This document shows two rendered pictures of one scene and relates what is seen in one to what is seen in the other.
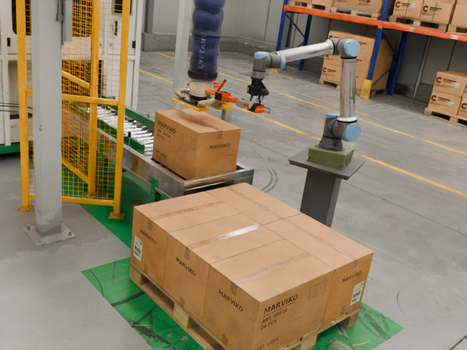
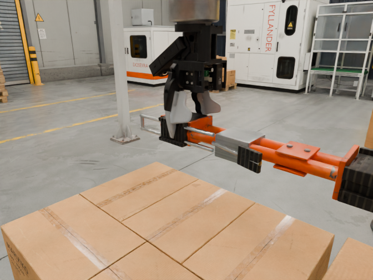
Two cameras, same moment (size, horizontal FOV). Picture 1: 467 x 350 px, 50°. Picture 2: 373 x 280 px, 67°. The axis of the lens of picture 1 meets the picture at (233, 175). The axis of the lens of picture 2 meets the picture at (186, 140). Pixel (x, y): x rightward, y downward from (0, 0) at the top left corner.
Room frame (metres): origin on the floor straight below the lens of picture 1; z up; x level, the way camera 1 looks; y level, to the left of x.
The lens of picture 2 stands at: (3.93, -0.13, 1.38)
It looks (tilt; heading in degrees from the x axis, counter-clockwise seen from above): 20 degrees down; 176
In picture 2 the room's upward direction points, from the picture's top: straight up
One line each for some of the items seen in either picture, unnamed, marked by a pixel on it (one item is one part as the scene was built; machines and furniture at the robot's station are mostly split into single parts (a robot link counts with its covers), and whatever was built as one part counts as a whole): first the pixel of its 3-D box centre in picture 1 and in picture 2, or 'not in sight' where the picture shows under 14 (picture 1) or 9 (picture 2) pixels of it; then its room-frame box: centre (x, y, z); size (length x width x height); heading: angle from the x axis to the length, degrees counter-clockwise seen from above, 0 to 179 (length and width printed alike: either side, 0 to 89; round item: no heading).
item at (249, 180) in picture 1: (218, 190); not in sight; (3.54, 0.10, 0.47); 0.70 x 0.03 x 0.15; 134
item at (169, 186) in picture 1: (106, 145); not in sight; (4.16, 1.14, 0.50); 2.31 x 0.05 x 0.19; 44
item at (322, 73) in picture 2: not in sight; (336, 82); (-3.01, 4.16, 0.32); 1.25 x 0.52 x 0.63; 45
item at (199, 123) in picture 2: (255, 107); (186, 126); (3.36, -0.09, 1.20); 0.08 x 0.07 x 0.05; 45
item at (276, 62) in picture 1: (274, 61); not in sight; (3.44, -0.18, 1.51); 0.12 x 0.12 x 0.09; 24
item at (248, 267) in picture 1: (247, 255); (165, 264); (2.84, -0.16, 0.34); 1.20 x 1.00 x 0.40; 44
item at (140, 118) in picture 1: (144, 118); not in sight; (4.82, 0.96, 0.60); 1.60 x 0.10 x 0.09; 44
